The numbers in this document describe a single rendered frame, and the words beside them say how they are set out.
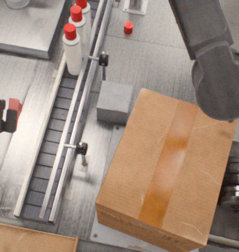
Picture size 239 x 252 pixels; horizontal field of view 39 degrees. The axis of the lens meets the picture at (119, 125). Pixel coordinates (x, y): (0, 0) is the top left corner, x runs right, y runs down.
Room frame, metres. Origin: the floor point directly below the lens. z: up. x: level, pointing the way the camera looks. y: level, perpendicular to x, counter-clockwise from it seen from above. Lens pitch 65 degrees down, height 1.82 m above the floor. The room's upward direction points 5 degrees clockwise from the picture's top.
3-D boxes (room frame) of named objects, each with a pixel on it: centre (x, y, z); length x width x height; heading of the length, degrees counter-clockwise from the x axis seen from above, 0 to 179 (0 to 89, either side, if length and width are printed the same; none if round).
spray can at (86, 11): (0.75, 0.15, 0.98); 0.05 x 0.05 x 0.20
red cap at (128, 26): (0.85, 0.00, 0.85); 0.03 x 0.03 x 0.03
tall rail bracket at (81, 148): (0.32, 0.12, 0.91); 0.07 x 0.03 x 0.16; 84
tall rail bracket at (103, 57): (0.62, 0.09, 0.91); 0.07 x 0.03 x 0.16; 84
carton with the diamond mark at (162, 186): (0.25, -0.12, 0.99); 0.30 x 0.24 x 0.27; 164
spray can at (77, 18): (0.69, 0.15, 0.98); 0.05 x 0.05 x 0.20
